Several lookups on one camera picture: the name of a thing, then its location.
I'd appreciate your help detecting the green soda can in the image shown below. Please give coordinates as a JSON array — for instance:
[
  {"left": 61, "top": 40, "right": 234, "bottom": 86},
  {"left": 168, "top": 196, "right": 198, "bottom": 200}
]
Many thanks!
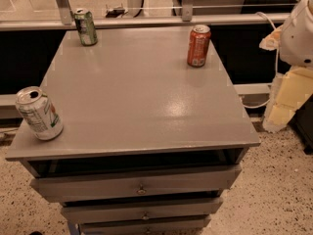
[{"left": 74, "top": 8, "right": 98, "bottom": 46}]

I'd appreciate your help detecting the grey drawer cabinet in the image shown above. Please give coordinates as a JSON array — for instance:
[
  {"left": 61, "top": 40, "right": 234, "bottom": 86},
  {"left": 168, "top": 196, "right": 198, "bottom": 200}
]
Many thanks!
[{"left": 4, "top": 25, "right": 262, "bottom": 235}]

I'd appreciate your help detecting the middle grey drawer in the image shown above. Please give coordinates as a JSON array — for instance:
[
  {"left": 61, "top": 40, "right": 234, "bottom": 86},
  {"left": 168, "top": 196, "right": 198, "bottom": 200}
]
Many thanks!
[{"left": 61, "top": 198, "right": 223, "bottom": 223}]

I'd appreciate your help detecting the white 7up can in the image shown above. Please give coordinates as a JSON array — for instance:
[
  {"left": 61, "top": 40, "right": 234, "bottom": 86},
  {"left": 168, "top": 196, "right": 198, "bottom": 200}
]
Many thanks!
[{"left": 16, "top": 86, "right": 64, "bottom": 140}]

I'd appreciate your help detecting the orange soda can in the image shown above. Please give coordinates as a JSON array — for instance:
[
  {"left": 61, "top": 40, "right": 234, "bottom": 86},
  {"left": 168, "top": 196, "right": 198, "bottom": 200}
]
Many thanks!
[{"left": 187, "top": 24, "right": 211, "bottom": 68}]

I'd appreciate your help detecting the metal railing frame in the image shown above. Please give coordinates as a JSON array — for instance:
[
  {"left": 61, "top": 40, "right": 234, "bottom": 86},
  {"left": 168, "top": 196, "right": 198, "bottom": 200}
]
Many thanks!
[{"left": 0, "top": 0, "right": 299, "bottom": 31}]

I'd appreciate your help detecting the small black floor device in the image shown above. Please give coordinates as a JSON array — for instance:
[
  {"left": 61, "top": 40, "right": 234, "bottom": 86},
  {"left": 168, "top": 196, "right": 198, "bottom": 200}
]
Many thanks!
[{"left": 106, "top": 5, "right": 126, "bottom": 18}]

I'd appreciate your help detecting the top grey drawer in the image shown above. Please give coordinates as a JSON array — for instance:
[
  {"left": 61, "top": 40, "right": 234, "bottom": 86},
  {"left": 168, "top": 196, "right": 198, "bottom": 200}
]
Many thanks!
[{"left": 30, "top": 164, "right": 242, "bottom": 203}]

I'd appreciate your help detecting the bottom grey drawer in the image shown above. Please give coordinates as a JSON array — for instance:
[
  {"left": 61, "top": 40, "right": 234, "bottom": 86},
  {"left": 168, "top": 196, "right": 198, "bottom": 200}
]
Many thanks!
[{"left": 80, "top": 215, "right": 210, "bottom": 235}]

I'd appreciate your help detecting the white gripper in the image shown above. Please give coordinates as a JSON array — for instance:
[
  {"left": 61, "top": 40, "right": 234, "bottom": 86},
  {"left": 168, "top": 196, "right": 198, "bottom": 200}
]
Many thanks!
[{"left": 259, "top": 0, "right": 313, "bottom": 133}]

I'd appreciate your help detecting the white cable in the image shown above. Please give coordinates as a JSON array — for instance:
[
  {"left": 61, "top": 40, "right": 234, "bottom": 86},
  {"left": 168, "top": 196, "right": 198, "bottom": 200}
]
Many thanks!
[{"left": 242, "top": 11, "right": 282, "bottom": 110}]

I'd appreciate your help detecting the grey drawer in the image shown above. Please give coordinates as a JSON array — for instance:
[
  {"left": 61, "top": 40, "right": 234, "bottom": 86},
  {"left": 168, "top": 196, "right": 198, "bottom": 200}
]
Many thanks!
[
  {"left": 30, "top": 164, "right": 242, "bottom": 203},
  {"left": 61, "top": 198, "right": 223, "bottom": 223},
  {"left": 80, "top": 215, "right": 210, "bottom": 235}
]

